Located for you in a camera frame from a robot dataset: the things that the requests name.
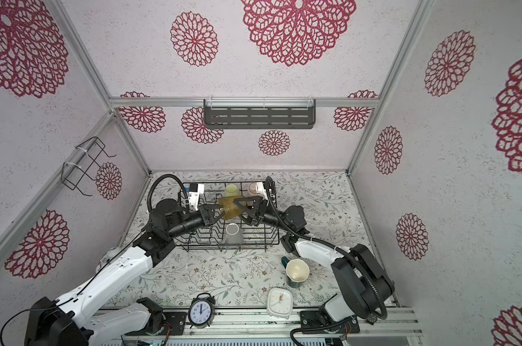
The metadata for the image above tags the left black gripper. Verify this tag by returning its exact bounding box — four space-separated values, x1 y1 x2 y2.
168 203 231 240

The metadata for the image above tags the amber glass cup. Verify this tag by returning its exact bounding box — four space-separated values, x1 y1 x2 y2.
217 196 242 220

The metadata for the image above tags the green ceramic mug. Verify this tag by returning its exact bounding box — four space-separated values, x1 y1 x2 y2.
224 184 242 198

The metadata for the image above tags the black wire dish rack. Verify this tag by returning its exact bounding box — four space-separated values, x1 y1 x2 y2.
175 181 281 252

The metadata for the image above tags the grey ceramic mug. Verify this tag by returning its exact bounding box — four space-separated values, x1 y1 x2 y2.
224 223 244 245

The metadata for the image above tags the dark green cream mug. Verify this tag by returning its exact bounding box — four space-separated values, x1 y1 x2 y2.
281 257 310 288

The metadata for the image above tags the pink iridescent mug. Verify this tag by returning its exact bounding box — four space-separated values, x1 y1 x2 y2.
247 182 264 197

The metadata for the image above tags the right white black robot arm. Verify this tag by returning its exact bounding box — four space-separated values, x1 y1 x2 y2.
233 196 395 324

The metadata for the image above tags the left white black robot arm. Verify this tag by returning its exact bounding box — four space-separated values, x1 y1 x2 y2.
23 199 224 345

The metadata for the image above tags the white square alarm clock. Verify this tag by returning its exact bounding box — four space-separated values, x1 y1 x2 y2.
267 288 294 319

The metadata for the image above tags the black round alarm clock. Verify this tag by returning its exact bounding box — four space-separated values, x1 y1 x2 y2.
188 292 216 329

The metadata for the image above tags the white twin-bell alarm clock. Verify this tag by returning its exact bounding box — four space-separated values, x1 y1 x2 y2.
97 247 122 270

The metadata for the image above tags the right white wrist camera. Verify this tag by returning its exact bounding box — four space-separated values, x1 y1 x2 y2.
253 182 269 200

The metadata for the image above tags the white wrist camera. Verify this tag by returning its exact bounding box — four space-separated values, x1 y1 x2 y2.
188 183 205 211
253 182 269 200

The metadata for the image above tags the right black corrugated cable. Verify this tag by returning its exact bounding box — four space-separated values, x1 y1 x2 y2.
264 176 388 346

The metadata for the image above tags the black corrugated cable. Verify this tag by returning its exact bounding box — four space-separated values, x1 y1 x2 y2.
264 176 388 346
146 174 188 213

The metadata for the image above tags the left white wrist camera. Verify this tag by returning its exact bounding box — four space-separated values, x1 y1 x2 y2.
188 183 205 211

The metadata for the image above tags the left black corrugated cable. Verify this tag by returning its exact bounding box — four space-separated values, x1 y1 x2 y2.
146 174 188 213

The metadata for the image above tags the grey wall shelf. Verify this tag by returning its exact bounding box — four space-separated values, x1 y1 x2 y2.
203 99 317 130

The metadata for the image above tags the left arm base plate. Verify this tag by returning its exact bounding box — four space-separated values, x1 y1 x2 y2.
160 311 188 337

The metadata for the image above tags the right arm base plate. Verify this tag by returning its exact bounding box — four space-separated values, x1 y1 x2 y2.
300 310 360 334

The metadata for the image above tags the black wire wall basket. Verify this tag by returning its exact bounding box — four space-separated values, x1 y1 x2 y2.
60 136 116 197

